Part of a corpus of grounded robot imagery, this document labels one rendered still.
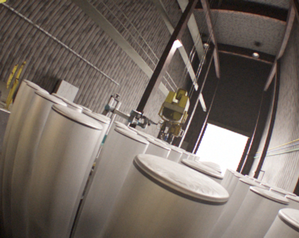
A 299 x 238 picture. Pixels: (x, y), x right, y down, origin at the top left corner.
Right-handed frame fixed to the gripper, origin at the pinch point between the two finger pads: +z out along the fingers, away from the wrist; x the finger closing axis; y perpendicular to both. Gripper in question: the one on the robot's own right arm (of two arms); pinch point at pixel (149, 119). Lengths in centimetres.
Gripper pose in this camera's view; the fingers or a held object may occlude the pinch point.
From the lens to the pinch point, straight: 249.6
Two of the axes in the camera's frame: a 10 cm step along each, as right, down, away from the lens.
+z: 8.8, 4.1, 2.3
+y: -4.0, 9.1, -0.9
